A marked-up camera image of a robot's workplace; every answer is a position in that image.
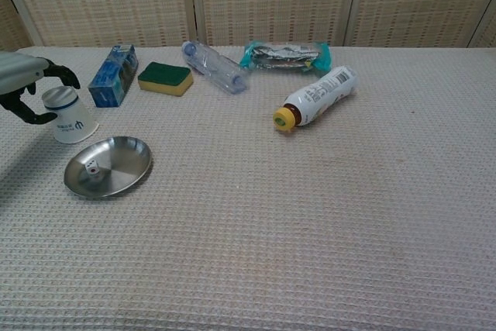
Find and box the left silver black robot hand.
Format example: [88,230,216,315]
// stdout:
[0,50,81,126]

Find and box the white paper cup blue band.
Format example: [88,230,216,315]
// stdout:
[41,85,100,145]

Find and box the steel round plate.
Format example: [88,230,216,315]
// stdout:
[64,136,153,201]

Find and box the woven bamboo screen panel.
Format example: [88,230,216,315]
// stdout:
[467,0,496,49]
[0,0,34,53]
[189,0,360,47]
[0,0,197,48]
[343,0,496,48]

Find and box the blue rectangular carton box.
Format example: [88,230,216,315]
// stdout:
[88,44,140,109]

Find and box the yellow green scrubbing sponge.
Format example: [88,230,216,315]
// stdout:
[137,60,195,98]

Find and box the clear empty plastic bottle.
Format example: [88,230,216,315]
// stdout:
[181,40,249,96]

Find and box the teal silver snack packet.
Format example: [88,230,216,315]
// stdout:
[239,40,333,78]

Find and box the beige waffle weave tablecloth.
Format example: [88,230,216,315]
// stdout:
[0,44,496,331]

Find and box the white bottle yellow cap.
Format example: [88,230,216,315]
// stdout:
[273,65,358,134]

